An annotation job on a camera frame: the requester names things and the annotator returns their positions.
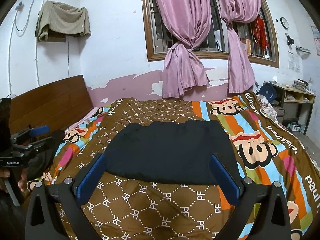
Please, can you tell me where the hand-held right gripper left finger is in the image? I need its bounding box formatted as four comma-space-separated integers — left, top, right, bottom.
24, 152, 107, 240

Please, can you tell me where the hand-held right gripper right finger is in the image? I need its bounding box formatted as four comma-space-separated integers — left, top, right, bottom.
209, 153, 293, 240

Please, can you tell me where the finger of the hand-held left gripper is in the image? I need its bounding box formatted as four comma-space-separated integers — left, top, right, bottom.
11, 125, 51, 143
14, 136, 56, 154

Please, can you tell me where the black padded jacket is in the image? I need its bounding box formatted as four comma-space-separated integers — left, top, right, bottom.
104, 120, 238, 186

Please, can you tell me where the person's left hand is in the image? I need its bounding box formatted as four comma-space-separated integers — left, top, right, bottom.
0, 167, 28, 193

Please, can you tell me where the brown wooden headboard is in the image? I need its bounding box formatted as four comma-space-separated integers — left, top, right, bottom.
9, 74, 95, 140

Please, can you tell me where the pink bed sheet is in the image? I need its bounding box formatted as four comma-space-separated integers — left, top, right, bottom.
64, 106, 101, 131

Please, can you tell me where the brown printed blanket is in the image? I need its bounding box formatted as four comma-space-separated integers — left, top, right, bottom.
27, 91, 320, 240

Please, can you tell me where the floral quilt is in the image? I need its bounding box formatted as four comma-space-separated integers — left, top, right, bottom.
256, 94, 286, 124

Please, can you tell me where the small box under desk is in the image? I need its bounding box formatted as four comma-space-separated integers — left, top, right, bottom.
287, 122, 306, 133

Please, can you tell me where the dark blue cap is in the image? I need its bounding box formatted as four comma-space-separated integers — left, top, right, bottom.
257, 83, 277, 102

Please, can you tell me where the wooden desk shelf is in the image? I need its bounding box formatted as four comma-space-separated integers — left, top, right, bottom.
262, 81, 317, 134

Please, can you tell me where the khaki hanging garment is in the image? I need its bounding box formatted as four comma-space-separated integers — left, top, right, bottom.
35, 0, 91, 42

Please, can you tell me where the pink knotted curtain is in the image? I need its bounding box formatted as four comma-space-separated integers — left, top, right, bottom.
149, 0, 211, 98
212, 0, 262, 93

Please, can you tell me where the stack of books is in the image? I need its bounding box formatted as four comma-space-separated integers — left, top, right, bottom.
291, 78, 311, 91

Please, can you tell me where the wooden framed barred window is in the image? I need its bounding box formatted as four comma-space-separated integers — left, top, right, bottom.
139, 0, 280, 68

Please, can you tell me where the red hanging cloth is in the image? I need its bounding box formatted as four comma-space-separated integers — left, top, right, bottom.
252, 17, 272, 53

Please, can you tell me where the white wall paper sheet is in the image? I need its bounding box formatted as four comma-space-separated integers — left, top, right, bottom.
287, 51, 302, 72

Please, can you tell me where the colourful wall poster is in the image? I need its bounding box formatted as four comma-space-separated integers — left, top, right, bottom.
311, 26, 320, 56

